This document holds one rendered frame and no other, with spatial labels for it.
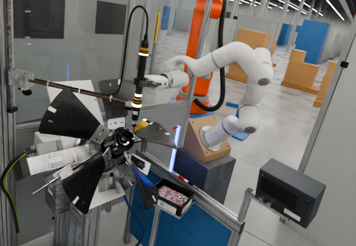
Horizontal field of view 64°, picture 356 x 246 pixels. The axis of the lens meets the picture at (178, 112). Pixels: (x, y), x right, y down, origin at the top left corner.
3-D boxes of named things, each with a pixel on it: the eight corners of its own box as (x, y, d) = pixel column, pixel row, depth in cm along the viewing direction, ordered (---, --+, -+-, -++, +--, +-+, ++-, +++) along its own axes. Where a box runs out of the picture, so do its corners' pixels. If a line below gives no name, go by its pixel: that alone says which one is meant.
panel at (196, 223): (129, 231, 227) (140, 160, 204) (130, 231, 227) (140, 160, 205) (207, 312, 176) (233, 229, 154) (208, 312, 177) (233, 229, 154)
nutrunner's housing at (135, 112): (128, 126, 142) (141, 33, 126) (131, 124, 146) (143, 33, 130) (136, 128, 142) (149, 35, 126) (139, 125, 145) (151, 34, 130)
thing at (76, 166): (99, 154, 140) (33, 196, 115) (97, 150, 140) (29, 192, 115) (101, 153, 139) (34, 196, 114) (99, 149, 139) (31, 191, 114)
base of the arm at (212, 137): (215, 125, 205) (232, 114, 192) (224, 150, 198) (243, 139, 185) (195, 126, 193) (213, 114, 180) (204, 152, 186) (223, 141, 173)
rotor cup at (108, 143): (103, 162, 137) (116, 156, 128) (94, 133, 139) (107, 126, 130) (127, 155, 147) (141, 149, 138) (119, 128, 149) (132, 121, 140)
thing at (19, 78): (6, 85, 145) (6, 69, 142) (16, 82, 151) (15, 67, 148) (25, 90, 144) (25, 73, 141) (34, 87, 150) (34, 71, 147)
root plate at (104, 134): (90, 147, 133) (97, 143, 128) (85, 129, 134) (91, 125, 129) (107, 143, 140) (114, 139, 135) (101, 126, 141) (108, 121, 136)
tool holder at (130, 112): (122, 121, 140) (124, 103, 137) (126, 117, 147) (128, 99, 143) (139, 125, 139) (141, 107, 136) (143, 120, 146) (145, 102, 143)
